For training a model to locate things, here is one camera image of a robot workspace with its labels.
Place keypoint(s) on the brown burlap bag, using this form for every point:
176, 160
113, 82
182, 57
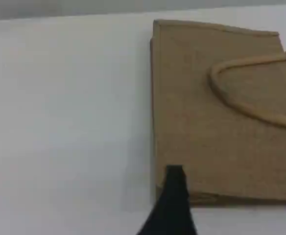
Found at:
194, 110

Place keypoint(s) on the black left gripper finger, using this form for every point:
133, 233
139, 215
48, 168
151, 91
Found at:
172, 210

